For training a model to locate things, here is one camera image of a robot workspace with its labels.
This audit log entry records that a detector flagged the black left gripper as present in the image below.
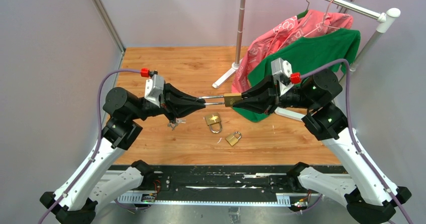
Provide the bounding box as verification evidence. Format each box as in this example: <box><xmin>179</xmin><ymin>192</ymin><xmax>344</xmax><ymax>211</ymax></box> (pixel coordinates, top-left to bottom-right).
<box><xmin>131</xmin><ymin>80</ymin><xmax>207</xmax><ymax>123</ymax></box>

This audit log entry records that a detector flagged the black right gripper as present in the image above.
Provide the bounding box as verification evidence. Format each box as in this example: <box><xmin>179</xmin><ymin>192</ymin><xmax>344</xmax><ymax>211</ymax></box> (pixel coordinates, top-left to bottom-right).
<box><xmin>232</xmin><ymin>75</ymin><xmax>317</xmax><ymax>116</ymax></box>

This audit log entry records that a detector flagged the small key bunch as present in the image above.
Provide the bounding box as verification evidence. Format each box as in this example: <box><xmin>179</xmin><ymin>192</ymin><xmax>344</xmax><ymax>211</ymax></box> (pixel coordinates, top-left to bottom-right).
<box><xmin>176</xmin><ymin>118</ymin><xmax>186</xmax><ymax>124</ymax></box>
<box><xmin>167</xmin><ymin>122</ymin><xmax>179</xmax><ymax>130</ymax></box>

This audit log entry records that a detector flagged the small brass padlock with key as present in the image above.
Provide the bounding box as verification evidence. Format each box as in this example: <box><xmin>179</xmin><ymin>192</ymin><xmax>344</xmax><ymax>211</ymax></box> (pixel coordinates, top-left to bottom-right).
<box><xmin>197</xmin><ymin>93</ymin><xmax>242</xmax><ymax>107</ymax></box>

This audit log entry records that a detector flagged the large brass padlock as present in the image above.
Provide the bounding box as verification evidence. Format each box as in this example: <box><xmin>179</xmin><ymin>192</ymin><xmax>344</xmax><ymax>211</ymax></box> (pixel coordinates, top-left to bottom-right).
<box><xmin>225</xmin><ymin>132</ymin><xmax>242</xmax><ymax>146</ymax></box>

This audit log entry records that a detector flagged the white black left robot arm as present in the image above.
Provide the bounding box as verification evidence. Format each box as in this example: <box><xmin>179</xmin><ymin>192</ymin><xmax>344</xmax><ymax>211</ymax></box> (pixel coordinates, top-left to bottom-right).
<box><xmin>40</xmin><ymin>83</ymin><xmax>206</xmax><ymax>223</ymax></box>

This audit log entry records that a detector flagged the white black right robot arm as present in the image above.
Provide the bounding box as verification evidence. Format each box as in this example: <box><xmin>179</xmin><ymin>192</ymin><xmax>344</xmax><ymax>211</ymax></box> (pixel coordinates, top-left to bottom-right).
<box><xmin>233</xmin><ymin>69</ymin><xmax>411</xmax><ymax>223</ymax></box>

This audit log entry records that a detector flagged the small loose key bunch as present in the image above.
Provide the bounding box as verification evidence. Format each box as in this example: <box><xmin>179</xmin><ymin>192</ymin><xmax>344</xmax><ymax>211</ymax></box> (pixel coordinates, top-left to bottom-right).
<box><xmin>176</xmin><ymin>118</ymin><xmax>186</xmax><ymax>124</ymax></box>

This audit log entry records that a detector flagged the pink printed shirt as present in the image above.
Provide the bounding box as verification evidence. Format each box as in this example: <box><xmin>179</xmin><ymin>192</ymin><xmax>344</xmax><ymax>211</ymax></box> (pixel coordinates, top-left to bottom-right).
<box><xmin>232</xmin><ymin>10</ymin><xmax>353</xmax><ymax>85</ymax></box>

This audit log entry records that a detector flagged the green t-shirt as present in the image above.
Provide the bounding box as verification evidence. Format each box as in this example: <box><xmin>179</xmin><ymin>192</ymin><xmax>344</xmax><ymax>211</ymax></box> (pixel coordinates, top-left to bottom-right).
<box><xmin>231</xmin><ymin>29</ymin><xmax>361</xmax><ymax>124</ymax></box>

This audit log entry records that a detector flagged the metal clothes rack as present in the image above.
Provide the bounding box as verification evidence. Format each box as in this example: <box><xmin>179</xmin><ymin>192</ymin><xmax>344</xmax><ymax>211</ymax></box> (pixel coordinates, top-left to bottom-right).
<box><xmin>211</xmin><ymin>0</ymin><xmax>401</xmax><ymax>124</ymax></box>

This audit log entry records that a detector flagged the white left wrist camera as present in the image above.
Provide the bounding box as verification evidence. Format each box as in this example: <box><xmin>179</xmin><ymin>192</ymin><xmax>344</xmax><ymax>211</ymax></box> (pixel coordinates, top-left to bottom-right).
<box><xmin>144</xmin><ymin>74</ymin><xmax>165</xmax><ymax>107</ymax></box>

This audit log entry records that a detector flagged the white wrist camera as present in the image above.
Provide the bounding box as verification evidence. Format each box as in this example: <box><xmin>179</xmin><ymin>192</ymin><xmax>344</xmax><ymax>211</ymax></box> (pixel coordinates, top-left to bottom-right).
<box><xmin>271</xmin><ymin>58</ymin><xmax>294</xmax><ymax>97</ymax></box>
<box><xmin>144</xmin><ymin>74</ymin><xmax>165</xmax><ymax>107</ymax></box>

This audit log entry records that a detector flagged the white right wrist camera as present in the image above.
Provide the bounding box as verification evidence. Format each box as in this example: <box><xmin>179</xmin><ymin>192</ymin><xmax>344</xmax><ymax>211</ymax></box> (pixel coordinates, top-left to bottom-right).
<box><xmin>271</xmin><ymin>58</ymin><xmax>294</xmax><ymax>97</ymax></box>

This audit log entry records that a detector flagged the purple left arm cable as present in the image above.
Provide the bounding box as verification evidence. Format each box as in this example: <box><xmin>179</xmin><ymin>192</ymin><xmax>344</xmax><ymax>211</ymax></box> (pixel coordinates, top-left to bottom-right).
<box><xmin>37</xmin><ymin>68</ymin><xmax>158</xmax><ymax>224</ymax></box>

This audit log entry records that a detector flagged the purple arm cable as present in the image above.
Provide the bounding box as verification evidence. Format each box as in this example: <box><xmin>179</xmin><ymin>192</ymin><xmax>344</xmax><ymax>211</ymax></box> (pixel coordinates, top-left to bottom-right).
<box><xmin>37</xmin><ymin>68</ymin><xmax>158</xmax><ymax>224</ymax></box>
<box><xmin>290</xmin><ymin>58</ymin><xmax>414</xmax><ymax>224</ymax></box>

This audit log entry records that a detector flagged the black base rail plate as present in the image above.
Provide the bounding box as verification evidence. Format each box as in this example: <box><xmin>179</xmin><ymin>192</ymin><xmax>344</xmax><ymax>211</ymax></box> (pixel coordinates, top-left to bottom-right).
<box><xmin>121</xmin><ymin>164</ymin><xmax>334</xmax><ymax>203</ymax></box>

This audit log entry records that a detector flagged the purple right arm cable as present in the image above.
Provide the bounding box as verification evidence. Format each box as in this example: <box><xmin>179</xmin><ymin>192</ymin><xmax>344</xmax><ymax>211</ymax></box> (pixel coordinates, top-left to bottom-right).
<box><xmin>290</xmin><ymin>58</ymin><xmax>414</xmax><ymax>224</ymax></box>

